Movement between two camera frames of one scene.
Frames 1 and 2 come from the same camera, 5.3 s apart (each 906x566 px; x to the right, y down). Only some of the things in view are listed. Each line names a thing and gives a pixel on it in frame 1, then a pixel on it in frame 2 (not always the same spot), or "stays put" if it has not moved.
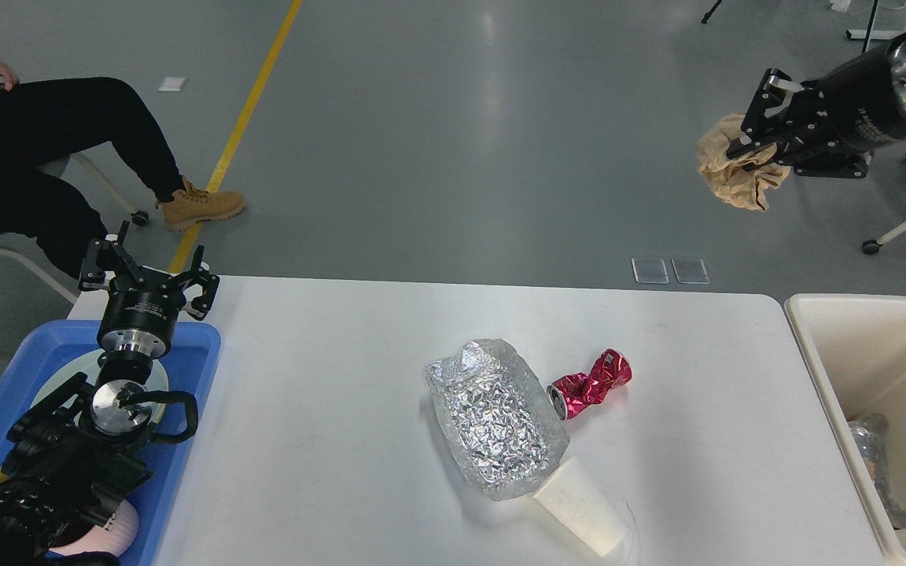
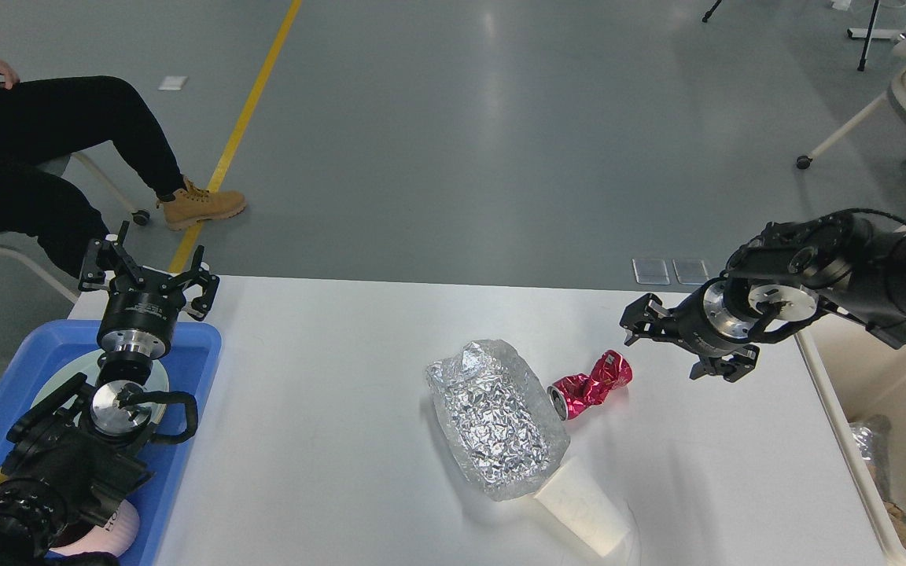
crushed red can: (574, 393) stays put
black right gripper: (869, 99) to (706, 323)
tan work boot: (192, 205) stays put
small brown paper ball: (731, 177) to (898, 516)
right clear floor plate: (690, 271) stays put
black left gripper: (141, 314) stays put
